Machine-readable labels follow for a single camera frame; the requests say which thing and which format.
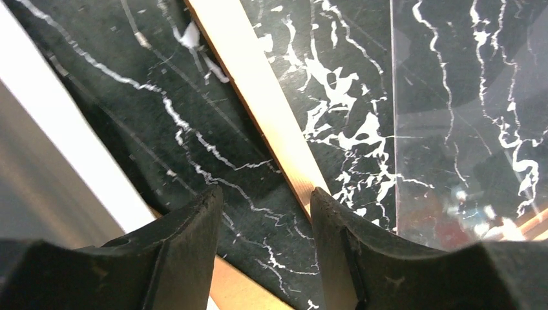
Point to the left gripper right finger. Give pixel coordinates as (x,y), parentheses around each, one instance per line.
(363,266)

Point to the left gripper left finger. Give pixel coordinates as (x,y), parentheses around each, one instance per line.
(122,274)

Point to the clear acrylic sheet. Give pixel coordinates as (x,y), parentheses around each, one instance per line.
(470,104)

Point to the wooden picture frame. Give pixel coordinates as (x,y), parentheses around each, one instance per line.
(233,40)

